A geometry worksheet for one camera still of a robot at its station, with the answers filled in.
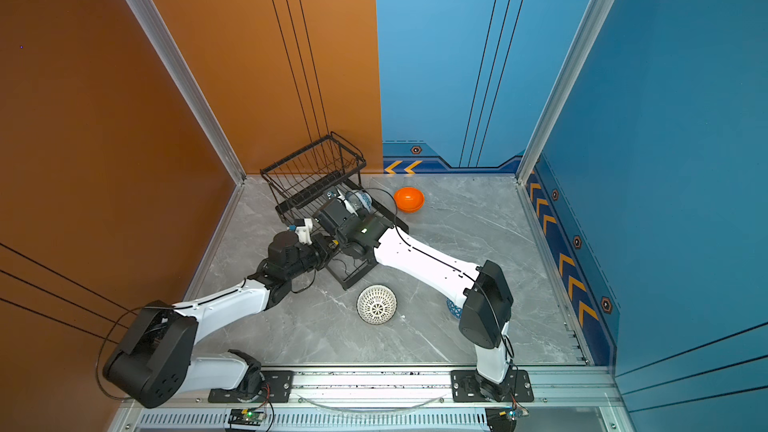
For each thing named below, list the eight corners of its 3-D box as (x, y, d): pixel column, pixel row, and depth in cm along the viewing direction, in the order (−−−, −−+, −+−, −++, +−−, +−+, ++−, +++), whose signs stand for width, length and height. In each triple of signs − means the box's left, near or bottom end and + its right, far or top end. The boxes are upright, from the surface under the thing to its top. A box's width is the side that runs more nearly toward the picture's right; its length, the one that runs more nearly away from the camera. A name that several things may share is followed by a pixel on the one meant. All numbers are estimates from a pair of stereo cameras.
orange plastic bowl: (393, 212, 111) (393, 204, 107) (393, 195, 116) (393, 187, 113) (424, 212, 111) (425, 204, 107) (422, 195, 116) (423, 187, 112)
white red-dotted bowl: (372, 333, 83) (371, 328, 79) (352, 305, 88) (351, 298, 85) (402, 310, 87) (402, 304, 84) (381, 284, 92) (380, 277, 89)
